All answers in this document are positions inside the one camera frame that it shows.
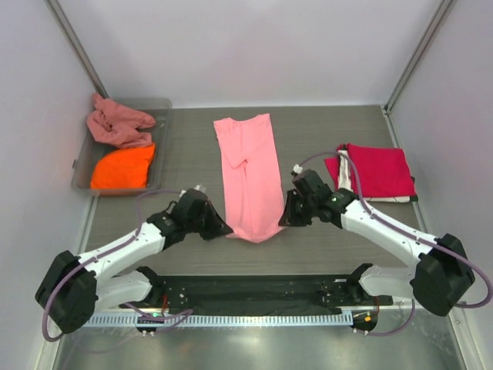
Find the orange t shirt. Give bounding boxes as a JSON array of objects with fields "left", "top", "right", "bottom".
[{"left": 89, "top": 143, "right": 156, "bottom": 190}]

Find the white slotted cable duct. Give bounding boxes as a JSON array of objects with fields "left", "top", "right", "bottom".
[{"left": 84, "top": 311, "right": 354, "bottom": 329}]

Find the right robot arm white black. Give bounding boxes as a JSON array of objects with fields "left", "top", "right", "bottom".
[{"left": 279, "top": 169, "right": 475, "bottom": 317}]

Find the dark green folded t shirt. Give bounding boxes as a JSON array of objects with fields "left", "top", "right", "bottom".
[{"left": 409, "top": 177, "right": 418, "bottom": 202}]

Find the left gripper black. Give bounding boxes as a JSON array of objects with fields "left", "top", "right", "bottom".
[{"left": 186, "top": 200, "right": 233, "bottom": 242}]

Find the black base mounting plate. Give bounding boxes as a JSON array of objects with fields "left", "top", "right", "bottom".
[{"left": 132, "top": 274, "right": 394, "bottom": 311}]

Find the clear grey plastic bin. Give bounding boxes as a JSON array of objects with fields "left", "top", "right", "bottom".
[{"left": 71, "top": 98, "right": 173, "bottom": 197}]

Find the left aluminium frame post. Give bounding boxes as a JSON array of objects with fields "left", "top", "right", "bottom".
[{"left": 45, "top": 0, "right": 109, "bottom": 98}]

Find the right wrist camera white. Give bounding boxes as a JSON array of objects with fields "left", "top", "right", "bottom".
[{"left": 291, "top": 164, "right": 304, "bottom": 177}]

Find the light pink t shirt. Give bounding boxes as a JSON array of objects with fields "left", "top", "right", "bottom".
[{"left": 213, "top": 113, "right": 284, "bottom": 244}]

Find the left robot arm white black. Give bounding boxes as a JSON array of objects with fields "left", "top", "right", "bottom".
[{"left": 35, "top": 187, "right": 233, "bottom": 342}]

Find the dusty rose crumpled t shirt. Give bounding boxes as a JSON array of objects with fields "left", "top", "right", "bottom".
[{"left": 86, "top": 92, "right": 156, "bottom": 149}]

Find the aluminium frame post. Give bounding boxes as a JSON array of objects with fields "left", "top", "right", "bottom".
[
  {"left": 382, "top": 0, "right": 457, "bottom": 116},
  {"left": 45, "top": 0, "right": 109, "bottom": 98}
]

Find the white striped folded t shirt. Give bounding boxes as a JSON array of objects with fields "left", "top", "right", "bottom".
[{"left": 337, "top": 156, "right": 412, "bottom": 204}]

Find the magenta folded t shirt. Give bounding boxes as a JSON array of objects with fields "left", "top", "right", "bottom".
[{"left": 324, "top": 143, "right": 416, "bottom": 198}]

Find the right aluminium frame post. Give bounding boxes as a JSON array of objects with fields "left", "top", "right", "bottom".
[{"left": 382, "top": 0, "right": 457, "bottom": 116}]

